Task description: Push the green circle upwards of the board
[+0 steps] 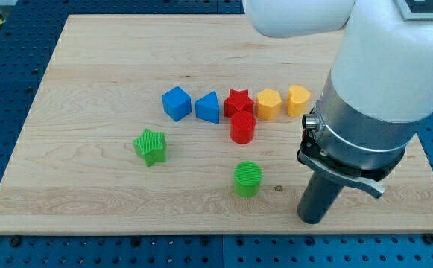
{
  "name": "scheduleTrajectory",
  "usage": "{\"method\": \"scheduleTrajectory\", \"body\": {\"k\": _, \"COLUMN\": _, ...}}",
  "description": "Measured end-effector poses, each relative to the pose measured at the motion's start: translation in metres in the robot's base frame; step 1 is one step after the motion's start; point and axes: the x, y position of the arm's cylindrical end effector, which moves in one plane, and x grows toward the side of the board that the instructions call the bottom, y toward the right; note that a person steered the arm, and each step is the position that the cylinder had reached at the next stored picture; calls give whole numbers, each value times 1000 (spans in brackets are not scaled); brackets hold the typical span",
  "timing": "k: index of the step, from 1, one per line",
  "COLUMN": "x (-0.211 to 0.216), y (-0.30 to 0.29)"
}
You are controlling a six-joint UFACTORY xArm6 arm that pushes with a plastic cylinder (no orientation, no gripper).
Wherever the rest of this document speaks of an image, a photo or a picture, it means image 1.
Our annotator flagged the yellow heart block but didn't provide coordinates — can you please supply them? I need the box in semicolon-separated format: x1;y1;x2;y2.
286;85;311;118

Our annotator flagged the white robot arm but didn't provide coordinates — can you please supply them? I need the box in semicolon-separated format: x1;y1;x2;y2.
243;0;433;224

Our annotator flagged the yellow hexagon block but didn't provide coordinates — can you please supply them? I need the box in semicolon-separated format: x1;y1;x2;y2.
256;89;282;121

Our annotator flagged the blue cube block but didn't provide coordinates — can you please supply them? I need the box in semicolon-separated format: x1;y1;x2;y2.
162;86;192;121

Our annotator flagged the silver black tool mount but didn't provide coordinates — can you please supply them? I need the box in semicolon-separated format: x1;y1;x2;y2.
297;76;421;199

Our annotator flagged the red star block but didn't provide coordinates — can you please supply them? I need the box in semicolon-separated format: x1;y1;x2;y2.
224;89;254;118

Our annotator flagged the wooden board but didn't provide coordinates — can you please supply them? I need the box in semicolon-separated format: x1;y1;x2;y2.
0;15;433;236

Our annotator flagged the red cylinder block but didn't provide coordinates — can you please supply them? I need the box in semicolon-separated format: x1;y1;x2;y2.
230;111;256;144

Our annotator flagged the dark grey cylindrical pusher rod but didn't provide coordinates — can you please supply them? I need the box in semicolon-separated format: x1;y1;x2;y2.
297;172;344;224

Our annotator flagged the blue triangle block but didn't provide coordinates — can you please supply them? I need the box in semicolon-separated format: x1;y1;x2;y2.
195;91;220;124

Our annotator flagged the green star block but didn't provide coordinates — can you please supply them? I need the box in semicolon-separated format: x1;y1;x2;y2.
133;128;167;168

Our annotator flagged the green cylinder block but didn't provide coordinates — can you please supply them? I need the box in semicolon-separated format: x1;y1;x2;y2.
233;161;262;197

